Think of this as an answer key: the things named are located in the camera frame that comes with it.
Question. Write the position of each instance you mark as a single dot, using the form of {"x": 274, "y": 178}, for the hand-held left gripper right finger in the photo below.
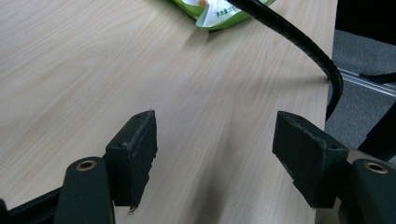
{"x": 308, "y": 161}

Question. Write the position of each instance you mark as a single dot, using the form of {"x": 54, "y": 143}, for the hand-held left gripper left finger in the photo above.
{"x": 135, "y": 161}

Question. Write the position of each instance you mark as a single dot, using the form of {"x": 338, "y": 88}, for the white and green snack packet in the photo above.
{"x": 218, "y": 14}

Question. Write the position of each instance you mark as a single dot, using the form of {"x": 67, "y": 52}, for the black metal stand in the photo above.
{"x": 381, "y": 140}

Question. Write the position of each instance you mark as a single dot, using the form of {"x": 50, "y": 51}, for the aluminium floor rail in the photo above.
{"x": 367, "y": 82}

